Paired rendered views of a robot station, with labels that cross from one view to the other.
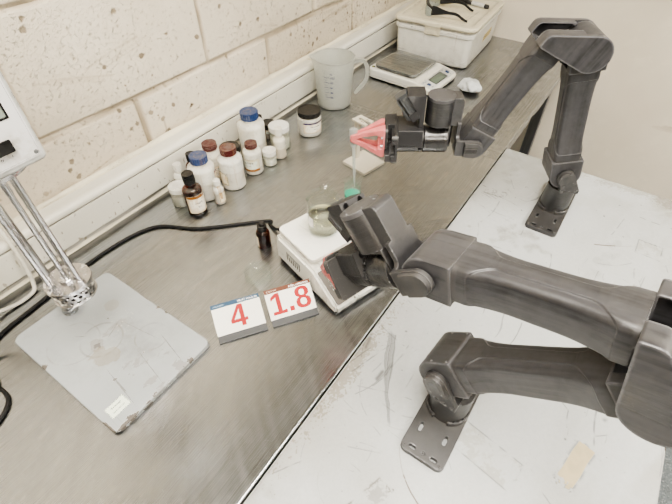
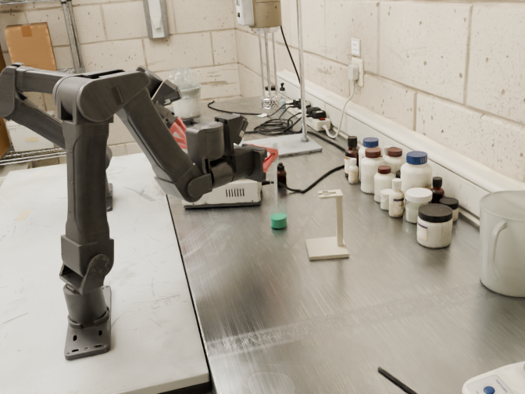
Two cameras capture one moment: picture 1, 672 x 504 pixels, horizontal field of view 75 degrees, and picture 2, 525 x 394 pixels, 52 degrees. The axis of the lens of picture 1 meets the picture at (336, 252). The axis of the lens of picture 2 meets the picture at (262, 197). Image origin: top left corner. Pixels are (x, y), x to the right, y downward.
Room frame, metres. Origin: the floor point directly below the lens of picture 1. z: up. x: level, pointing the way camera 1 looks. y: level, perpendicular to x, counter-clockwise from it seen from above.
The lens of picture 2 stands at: (1.58, -0.88, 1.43)
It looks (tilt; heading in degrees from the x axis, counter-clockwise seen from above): 22 degrees down; 133
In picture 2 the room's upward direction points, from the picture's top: 5 degrees counter-clockwise
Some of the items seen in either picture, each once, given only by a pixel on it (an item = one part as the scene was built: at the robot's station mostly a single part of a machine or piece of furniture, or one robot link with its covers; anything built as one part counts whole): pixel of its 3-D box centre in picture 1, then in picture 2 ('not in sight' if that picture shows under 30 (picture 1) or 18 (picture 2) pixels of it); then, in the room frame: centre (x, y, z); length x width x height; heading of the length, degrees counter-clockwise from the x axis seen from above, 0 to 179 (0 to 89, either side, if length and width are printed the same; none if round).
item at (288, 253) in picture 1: (327, 255); (226, 184); (0.62, 0.02, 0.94); 0.22 x 0.13 x 0.08; 39
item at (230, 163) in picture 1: (231, 166); (373, 170); (0.91, 0.26, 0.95); 0.06 x 0.06 x 0.11
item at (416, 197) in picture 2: (279, 135); (418, 205); (1.08, 0.16, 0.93); 0.06 x 0.06 x 0.07
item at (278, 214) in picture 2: (352, 191); (278, 213); (0.84, -0.04, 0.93); 0.04 x 0.04 x 0.06
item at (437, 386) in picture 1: (453, 373); not in sight; (0.32, -0.17, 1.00); 0.09 x 0.06 x 0.06; 140
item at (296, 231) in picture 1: (317, 233); not in sight; (0.63, 0.04, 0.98); 0.12 x 0.12 x 0.01; 38
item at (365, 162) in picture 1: (364, 142); (325, 221); (1.00, -0.07, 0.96); 0.08 x 0.08 x 0.13; 43
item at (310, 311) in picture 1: (291, 302); not in sight; (0.51, 0.08, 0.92); 0.09 x 0.06 x 0.04; 111
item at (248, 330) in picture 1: (239, 318); not in sight; (0.47, 0.18, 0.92); 0.09 x 0.06 x 0.04; 111
